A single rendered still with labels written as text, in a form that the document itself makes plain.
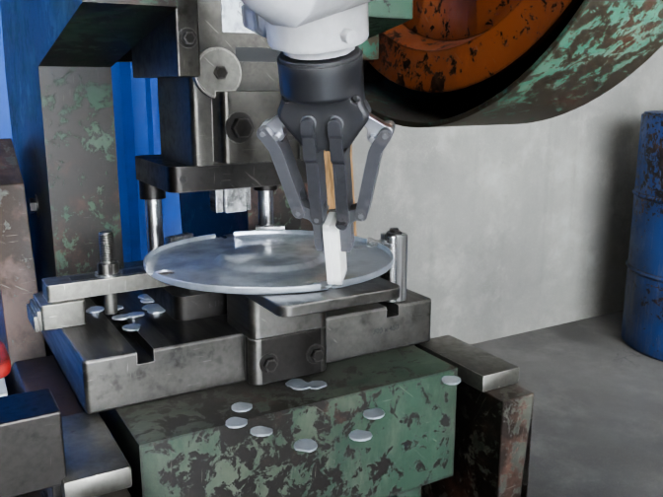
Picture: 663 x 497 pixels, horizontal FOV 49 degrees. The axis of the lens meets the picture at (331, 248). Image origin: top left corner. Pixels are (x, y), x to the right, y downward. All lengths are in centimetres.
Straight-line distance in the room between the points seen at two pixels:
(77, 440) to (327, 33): 46
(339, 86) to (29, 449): 41
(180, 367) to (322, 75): 37
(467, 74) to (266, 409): 54
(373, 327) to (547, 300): 221
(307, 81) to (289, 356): 35
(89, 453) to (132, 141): 140
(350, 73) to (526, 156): 228
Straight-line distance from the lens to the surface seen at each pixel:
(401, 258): 94
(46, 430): 69
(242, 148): 84
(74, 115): 108
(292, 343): 84
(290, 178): 70
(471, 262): 278
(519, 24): 99
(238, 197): 94
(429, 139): 257
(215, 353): 84
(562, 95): 102
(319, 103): 63
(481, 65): 104
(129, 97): 205
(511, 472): 95
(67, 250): 109
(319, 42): 61
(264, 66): 88
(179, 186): 86
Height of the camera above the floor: 98
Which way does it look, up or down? 13 degrees down
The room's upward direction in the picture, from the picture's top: straight up
